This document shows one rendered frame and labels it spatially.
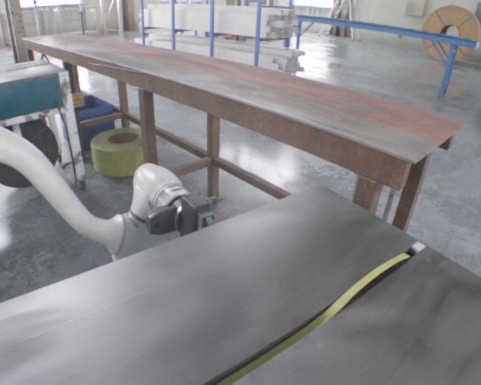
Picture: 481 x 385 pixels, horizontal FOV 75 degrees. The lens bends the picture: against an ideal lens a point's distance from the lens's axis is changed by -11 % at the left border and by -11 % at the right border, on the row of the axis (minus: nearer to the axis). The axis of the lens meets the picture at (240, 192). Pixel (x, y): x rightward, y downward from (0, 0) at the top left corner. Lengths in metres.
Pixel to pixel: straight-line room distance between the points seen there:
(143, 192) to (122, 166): 1.48
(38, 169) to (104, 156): 1.58
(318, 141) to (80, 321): 0.69
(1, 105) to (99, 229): 1.26
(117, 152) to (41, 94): 0.61
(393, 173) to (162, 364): 0.63
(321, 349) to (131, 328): 0.23
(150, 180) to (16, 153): 0.30
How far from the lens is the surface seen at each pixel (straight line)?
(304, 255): 0.55
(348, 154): 0.87
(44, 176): 0.80
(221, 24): 4.95
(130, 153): 2.31
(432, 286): 0.57
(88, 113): 2.79
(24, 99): 2.03
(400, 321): 0.49
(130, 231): 0.88
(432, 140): 0.96
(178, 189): 0.81
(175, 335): 0.43
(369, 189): 0.87
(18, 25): 6.32
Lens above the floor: 1.08
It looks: 30 degrees down
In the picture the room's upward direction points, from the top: 3 degrees clockwise
